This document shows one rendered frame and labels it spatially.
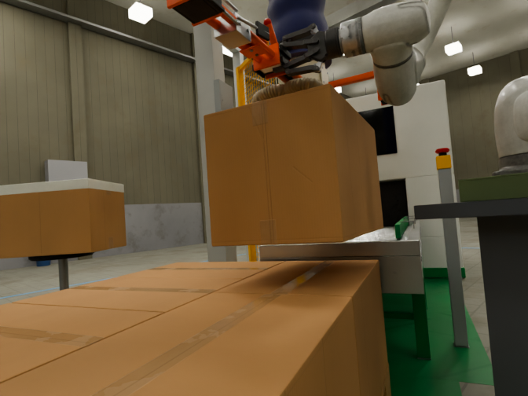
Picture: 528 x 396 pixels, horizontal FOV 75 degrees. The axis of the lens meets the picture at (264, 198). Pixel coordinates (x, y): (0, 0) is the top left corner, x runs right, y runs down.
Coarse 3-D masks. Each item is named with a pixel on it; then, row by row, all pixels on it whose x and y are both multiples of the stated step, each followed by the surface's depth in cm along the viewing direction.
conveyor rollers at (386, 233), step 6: (384, 228) 326; (390, 228) 323; (408, 228) 301; (366, 234) 271; (372, 234) 261; (378, 234) 259; (384, 234) 257; (390, 234) 248; (408, 234) 242; (348, 240) 224; (354, 240) 222; (360, 240) 220; (366, 240) 219; (372, 240) 217; (378, 240) 216; (384, 240) 207
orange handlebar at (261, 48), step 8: (224, 16) 75; (216, 24) 79; (256, 40) 87; (264, 40) 91; (240, 48) 90; (248, 48) 90; (256, 48) 89; (264, 48) 90; (248, 56) 93; (256, 56) 93; (272, 56) 96; (368, 72) 116; (288, 80) 115; (336, 80) 121; (344, 80) 120; (352, 80) 119; (360, 80) 118
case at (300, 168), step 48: (288, 96) 92; (336, 96) 92; (240, 144) 99; (288, 144) 92; (336, 144) 87; (240, 192) 99; (288, 192) 92; (336, 192) 86; (240, 240) 98; (288, 240) 92; (336, 240) 85
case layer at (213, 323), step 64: (0, 320) 85; (64, 320) 80; (128, 320) 76; (192, 320) 73; (256, 320) 70; (320, 320) 67; (0, 384) 48; (64, 384) 47; (128, 384) 46; (192, 384) 44; (256, 384) 43; (320, 384) 54
